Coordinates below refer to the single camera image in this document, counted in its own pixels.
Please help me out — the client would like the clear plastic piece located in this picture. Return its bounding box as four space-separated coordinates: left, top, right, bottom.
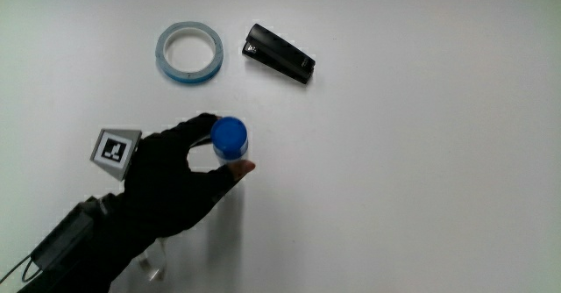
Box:
133 237 169 282

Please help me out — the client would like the black stapler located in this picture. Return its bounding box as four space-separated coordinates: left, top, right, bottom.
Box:
241 23 316 85

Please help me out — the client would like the person's left forearm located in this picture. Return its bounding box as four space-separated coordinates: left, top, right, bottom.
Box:
17 191 158 293

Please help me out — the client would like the blue and white tape roll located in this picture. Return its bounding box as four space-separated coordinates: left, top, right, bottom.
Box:
154 20 224 84

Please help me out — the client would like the person's left hand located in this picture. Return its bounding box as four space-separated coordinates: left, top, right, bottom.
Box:
89 112 257 240

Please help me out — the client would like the black cable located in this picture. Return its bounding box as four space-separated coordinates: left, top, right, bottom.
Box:
0 253 44 285

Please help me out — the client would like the blue-capped glue stick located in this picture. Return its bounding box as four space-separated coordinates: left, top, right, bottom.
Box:
209 116 250 168

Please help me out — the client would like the black box on forearm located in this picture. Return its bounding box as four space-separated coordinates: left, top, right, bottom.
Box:
30 200 103 271

